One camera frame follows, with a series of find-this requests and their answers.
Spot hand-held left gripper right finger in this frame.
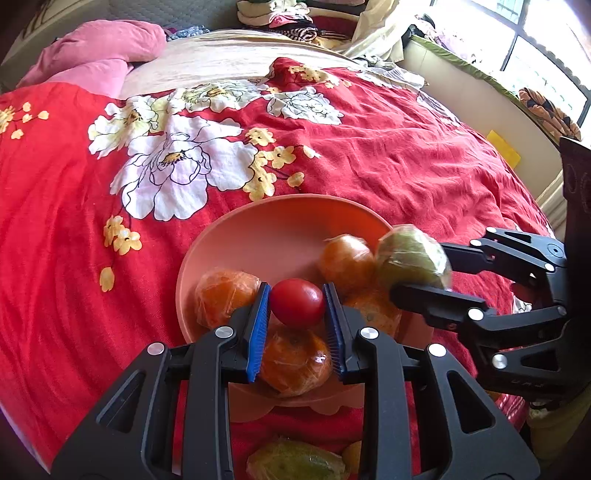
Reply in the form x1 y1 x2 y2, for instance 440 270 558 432
322 281 541 480

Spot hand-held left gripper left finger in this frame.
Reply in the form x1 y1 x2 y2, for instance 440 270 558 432
51 281 271 480

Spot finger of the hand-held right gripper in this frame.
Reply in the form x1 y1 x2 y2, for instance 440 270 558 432
390 282 572 371
438 227 567 283

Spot red tomato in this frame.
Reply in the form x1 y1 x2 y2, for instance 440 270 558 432
269 278 325 328

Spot brown round fruit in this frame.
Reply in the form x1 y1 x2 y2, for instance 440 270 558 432
342 440 363 474

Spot large green orange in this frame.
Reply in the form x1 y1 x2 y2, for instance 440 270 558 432
246 438 352 480

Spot yellow object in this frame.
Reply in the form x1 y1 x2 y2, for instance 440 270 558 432
486 130 522 168

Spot orange patterned cushion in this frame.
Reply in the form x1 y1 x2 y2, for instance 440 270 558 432
517 88 583 141

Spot red floral blanket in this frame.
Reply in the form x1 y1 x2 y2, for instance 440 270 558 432
0 58 568 480

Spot crumpled white clothes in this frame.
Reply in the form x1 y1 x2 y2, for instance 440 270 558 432
360 55 426 88

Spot window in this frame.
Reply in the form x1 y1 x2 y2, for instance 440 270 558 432
429 0 591 100

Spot mixed clothes heap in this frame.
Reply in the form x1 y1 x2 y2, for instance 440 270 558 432
406 14 467 56

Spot cream curtain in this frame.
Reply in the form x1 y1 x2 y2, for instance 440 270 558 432
344 0 432 61

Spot beige blanket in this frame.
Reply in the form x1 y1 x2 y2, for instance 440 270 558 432
117 30 370 100

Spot dark patterned pillow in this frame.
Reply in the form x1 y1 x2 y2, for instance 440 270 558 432
164 25 218 42

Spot pink blanket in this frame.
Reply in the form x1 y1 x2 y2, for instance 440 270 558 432
18 60 134 99

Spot pile of folded clothes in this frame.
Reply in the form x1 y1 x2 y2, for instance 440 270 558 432
235 0 370 44

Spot pink pillow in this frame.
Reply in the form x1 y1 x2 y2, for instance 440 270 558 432
44 20 168 70

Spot grey quilted headboard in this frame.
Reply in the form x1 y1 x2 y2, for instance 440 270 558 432
108 0 241 29

